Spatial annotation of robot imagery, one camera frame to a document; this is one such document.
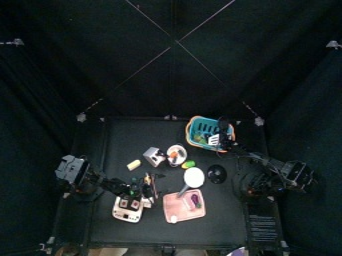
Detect small pot with orange food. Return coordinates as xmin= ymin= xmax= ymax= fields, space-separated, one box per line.
xmin=165 ymin=143 xmax=188 ymax=168

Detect white toy stove red burners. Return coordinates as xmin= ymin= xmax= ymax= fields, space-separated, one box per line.
xmin=110 ymin=195 xmax=145 ymax=224

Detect white toy frying pan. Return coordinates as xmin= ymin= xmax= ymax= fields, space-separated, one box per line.
xmin=175 ymin=166 xmax=207 ymax=199

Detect black round lid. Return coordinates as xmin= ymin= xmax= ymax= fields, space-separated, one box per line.
xmin=205 ymin=164 xmax=228 ymax=185

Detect grey toy toaster box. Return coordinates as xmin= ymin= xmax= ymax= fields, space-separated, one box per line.
xmin=141 ymin=146 xmax=167 ymax=168

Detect white toy spatula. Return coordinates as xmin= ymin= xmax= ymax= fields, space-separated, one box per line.
xmin=207 ymin=133 xmax=221 ymax=148

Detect pink cutting board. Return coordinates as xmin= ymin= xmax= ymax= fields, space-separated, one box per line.
xmin=161 ymin=188 xmax=207 ymax=225

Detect teal basket with orange rim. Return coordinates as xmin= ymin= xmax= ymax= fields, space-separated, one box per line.
xmin=184 ymin=115 xmax=236 ymax=154

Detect purple toy eggplant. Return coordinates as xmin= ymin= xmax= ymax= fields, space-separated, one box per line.
xmin=189 ymin=192 xmax=204 ymax=210

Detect green toy vegetable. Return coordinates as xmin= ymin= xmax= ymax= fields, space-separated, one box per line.
xmin=192 ymin=132 xmax=208 ymax=145

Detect yellow toy butter block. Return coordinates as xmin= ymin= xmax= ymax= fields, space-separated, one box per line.
xmin=125 ymin=159 xmax=143 ymax=172

